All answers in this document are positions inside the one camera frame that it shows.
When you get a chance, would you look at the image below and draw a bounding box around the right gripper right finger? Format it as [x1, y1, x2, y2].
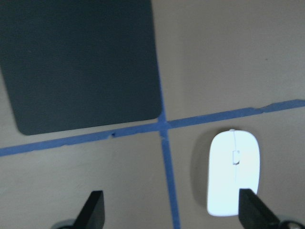
[238, 189, 286, 229]

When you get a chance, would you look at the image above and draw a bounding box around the black mousepad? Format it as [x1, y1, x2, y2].
[0, 0, 162, 135]

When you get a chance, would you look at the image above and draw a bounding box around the white computer mouse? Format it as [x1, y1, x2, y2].
[207, 129, 260, 217]

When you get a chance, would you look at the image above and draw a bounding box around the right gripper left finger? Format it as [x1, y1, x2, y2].
[73, 190, 105, 229]

